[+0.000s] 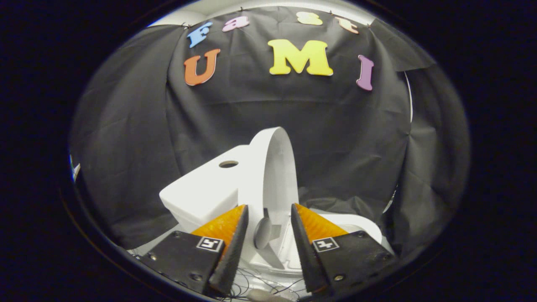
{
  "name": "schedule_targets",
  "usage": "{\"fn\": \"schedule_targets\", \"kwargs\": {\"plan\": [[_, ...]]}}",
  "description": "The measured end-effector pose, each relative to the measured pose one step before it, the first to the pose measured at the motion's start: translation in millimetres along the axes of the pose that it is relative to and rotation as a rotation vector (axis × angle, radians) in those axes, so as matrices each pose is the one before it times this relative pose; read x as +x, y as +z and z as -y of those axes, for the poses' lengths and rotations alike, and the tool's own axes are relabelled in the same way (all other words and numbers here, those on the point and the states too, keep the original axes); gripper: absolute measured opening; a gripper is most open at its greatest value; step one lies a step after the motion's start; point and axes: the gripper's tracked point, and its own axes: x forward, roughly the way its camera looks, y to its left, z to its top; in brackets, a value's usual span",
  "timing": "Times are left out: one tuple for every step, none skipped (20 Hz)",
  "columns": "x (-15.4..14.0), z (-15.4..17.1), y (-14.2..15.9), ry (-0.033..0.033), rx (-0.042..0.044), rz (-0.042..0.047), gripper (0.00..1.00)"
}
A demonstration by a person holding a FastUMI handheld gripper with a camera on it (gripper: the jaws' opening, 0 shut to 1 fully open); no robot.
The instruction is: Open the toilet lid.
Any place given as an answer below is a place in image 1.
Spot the thin black cable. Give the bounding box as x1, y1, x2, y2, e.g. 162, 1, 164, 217
231, 268, 305, 300

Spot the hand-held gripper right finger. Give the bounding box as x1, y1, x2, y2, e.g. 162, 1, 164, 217
291, 203, 397, 294

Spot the small white device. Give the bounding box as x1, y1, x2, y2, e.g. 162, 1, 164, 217
248, 289, 294, 302

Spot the white toilet tank lid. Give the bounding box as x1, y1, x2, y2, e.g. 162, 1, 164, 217
159, 145, 252, 212

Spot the black backdrop cloth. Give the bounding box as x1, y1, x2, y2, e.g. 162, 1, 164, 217
69, 6, 470, 256

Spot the white toilet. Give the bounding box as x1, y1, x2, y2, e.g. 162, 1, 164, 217
170, 197, 383, 277

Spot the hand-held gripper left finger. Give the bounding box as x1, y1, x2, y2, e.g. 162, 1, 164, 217
141, 204, 249, 296

